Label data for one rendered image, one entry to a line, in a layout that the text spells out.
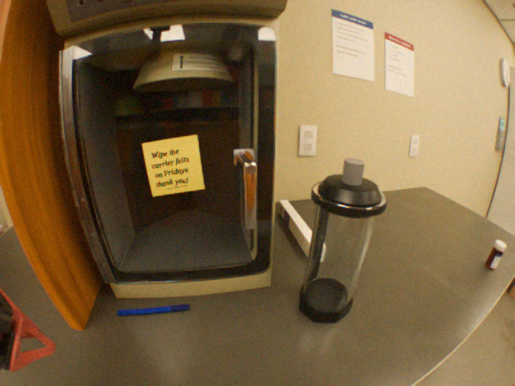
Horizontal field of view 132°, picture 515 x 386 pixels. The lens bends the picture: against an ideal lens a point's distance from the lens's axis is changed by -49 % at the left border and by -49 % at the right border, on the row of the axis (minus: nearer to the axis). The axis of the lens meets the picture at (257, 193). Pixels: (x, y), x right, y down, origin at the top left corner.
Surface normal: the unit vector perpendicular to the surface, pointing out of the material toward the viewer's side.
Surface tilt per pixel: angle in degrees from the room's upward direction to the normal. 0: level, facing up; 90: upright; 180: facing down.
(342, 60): 90
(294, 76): 90
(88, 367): 0
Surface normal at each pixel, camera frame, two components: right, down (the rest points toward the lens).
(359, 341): 0.01, -0.93
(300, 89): 0.23, 0.36
